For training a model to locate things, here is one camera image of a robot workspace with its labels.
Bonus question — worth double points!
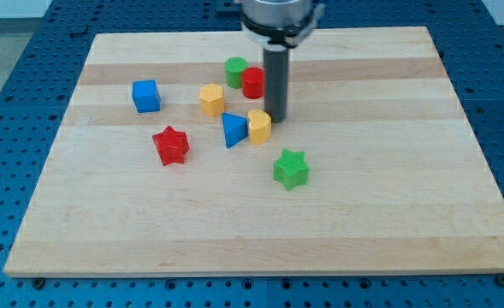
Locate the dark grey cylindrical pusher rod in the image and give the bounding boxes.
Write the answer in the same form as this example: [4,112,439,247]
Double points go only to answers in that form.
[263,50,288,123]

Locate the green star block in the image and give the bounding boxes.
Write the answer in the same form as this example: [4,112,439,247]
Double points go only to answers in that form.
[273,149,309,191]

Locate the red star block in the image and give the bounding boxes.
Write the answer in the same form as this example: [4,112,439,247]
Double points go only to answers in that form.
[152,126,190,166]

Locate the red cylinder block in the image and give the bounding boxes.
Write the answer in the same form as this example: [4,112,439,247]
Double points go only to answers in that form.
[241,67,264,99]

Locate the green cylinder block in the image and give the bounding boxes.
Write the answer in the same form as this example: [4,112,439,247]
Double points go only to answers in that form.
[224,56,248,89]

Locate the yellow heart block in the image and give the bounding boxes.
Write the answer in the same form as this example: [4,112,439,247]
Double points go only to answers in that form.
[247,110,271,145]

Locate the yellow hexagon block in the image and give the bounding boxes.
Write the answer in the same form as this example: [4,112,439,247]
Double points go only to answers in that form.
[199,84,225,117]

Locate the blue triangle block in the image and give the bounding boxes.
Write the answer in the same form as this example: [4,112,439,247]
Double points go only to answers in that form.
[222,112,248,148]

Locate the blue cube block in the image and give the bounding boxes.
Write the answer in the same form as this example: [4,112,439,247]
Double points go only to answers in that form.
[132,80,161,113]

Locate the wooden board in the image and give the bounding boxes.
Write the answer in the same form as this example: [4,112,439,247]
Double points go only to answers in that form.
[4,27,504,278]

